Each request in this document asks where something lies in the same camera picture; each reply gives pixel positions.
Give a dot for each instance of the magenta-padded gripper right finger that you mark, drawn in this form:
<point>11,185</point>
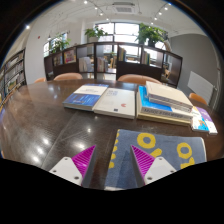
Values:
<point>158,168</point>

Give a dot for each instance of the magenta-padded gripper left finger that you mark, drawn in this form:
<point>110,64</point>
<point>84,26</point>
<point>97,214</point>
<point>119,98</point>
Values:
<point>66,168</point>

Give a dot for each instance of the grey towel with yellow letters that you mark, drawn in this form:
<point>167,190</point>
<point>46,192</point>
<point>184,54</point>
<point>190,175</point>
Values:
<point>166,160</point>

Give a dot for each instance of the tan-edged large book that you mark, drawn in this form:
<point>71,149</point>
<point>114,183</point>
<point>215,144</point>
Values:
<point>160,118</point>

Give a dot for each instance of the purple and white book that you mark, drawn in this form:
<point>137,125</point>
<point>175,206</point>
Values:
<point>208,120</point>

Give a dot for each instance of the blue and white book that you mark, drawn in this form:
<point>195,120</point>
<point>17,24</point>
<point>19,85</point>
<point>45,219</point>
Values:
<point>146,97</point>

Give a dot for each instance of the blue paperback book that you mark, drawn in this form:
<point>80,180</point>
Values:
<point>83,96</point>

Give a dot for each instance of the white paperback book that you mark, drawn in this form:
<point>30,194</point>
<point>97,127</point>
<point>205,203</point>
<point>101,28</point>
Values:
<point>115,102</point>

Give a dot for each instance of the orange chairs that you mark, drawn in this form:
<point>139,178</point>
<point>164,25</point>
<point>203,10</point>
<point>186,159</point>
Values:
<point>68,76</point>

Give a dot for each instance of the dark open shelf unit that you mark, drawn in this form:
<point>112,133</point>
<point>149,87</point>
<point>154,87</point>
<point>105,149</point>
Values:
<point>133,70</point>

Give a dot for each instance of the green potted plants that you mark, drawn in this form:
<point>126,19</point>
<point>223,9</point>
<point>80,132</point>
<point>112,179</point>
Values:
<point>150,33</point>

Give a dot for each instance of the ceiling air conditioner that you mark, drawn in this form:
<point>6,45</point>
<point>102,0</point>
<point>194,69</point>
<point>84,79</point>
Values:
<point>123,8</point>

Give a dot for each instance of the ceiling spot lights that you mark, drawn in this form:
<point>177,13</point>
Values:
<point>85,2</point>

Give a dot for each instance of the large white wall radiator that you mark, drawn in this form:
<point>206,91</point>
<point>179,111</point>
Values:
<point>200,85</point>

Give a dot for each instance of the tall wall bookshelf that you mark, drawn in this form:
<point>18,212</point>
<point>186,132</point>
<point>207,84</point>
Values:
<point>15,75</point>

